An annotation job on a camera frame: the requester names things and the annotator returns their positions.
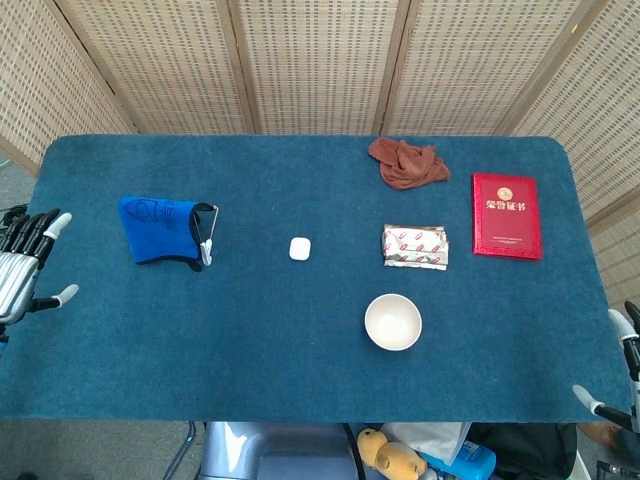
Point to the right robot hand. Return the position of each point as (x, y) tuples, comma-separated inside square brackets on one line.
[(634, 365)]

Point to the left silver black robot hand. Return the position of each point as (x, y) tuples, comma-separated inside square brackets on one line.
[(17, 280)]

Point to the grey and blue cloth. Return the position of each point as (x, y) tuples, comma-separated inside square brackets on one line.
[(155, 230)]

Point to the black metal stand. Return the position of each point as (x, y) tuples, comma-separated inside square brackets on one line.
[(617, 469)]

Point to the black bag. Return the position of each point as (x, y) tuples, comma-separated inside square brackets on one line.
[(525, 450)]

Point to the blue plastic pack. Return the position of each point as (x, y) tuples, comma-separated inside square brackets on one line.
[(475, 460)]

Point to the red certificate book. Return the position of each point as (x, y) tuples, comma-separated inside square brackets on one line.
[(507, 220)]

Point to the white plastic bag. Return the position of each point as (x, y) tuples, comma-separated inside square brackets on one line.
[(425, 437)]

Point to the blue carpet table cover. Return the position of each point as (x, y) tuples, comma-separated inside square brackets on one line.
[(250, 340)]

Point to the cream white bowl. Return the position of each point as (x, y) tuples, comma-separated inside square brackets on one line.
[(393, 322)]

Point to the silver packet with red print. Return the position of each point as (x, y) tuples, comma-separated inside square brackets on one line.
[(415, 247)]

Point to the yellow plush toy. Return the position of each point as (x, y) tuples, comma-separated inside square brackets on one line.
[(390, 457)]

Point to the white earbud case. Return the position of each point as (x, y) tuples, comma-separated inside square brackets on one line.
[(299, 248)]

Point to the grey blue robot torso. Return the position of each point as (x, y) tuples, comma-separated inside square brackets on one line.
[(260, 450)]

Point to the crumpled brown cloth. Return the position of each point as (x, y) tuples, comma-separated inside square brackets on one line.
[(405, 167)]

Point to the woven bamboo folding screen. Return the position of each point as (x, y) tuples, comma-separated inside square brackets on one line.
[(320, 65)]

